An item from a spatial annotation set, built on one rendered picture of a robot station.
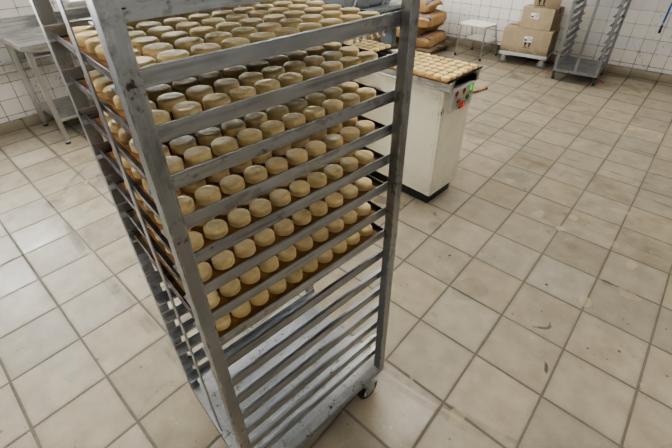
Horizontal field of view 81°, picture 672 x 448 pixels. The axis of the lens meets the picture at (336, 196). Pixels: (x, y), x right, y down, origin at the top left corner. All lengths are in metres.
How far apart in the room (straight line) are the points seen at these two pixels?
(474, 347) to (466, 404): 0.29
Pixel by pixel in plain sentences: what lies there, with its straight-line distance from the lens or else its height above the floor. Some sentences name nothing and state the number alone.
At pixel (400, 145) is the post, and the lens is 1.07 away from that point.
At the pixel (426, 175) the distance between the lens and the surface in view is 2.76.
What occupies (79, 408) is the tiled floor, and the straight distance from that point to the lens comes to 2.19.
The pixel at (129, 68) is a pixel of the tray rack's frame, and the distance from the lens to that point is 0.62.
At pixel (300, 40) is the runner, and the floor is 1.50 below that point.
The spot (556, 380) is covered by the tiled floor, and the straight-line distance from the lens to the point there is 2.17.
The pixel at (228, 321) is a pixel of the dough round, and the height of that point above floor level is 0.88.
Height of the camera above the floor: 1.69
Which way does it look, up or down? 35 degrees down
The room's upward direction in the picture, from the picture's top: 1 degrees counter-clockwise
